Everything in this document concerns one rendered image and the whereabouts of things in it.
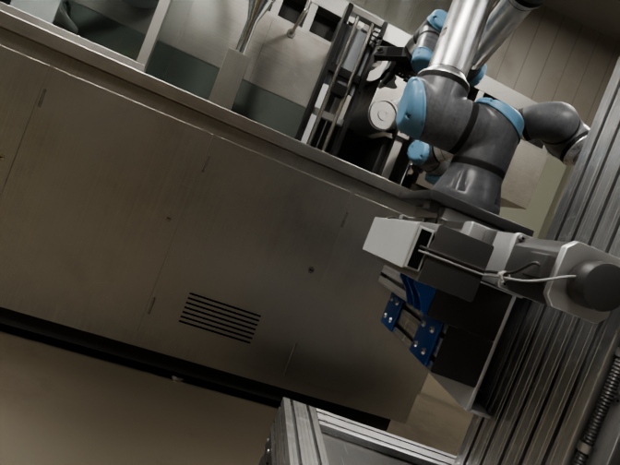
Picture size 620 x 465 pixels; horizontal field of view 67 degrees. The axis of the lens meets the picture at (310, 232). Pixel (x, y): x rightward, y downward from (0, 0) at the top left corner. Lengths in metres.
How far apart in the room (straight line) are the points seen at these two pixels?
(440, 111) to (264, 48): 1.31
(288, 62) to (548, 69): 3.46
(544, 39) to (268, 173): 4.10
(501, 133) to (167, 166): 0.96
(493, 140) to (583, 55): 4.45
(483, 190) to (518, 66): 4.12
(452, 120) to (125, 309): 1.11
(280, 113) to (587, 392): 1.70
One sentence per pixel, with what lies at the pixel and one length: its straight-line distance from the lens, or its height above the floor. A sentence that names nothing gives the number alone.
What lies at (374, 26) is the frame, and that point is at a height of 1.41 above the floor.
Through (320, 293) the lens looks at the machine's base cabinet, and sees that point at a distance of 1.62.
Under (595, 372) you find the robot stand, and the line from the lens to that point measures 0.81.
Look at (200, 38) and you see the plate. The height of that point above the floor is 1.22.
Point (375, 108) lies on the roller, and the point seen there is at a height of 1.18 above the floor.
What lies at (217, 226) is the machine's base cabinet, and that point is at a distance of 1.53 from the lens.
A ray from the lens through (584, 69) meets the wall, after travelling 5.45.
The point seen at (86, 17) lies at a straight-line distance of 1.67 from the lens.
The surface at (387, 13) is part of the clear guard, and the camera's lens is 2.41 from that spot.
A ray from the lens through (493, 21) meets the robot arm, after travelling 1.40.
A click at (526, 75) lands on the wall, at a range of 5.12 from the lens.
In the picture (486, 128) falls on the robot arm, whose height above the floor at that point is 0.98.
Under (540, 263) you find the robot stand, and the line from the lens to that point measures 0.66.
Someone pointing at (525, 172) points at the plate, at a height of 1.31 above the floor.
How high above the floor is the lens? 0.68
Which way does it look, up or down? 1 degrees down
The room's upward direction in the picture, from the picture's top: 21 degrees clockwise
